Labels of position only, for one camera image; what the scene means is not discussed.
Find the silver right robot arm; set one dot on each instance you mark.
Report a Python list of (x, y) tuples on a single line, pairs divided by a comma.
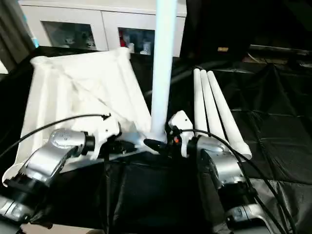
[(219, 161)]

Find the white glass-door cabinet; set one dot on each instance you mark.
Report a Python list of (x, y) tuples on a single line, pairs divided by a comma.
[(105, 24)]

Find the white plastic table leg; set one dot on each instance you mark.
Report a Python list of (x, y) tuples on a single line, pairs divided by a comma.
[(197, 97), (208, 97), (163, 58), (220, 97)]

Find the black work mat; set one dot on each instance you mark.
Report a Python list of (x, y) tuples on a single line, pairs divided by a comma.
[(273, 126)]

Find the white upturned plastic table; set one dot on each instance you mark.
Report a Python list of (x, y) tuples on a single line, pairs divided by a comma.
[(73, 92)]

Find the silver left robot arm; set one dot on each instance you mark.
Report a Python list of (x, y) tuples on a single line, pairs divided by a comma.
[(48, 158)]

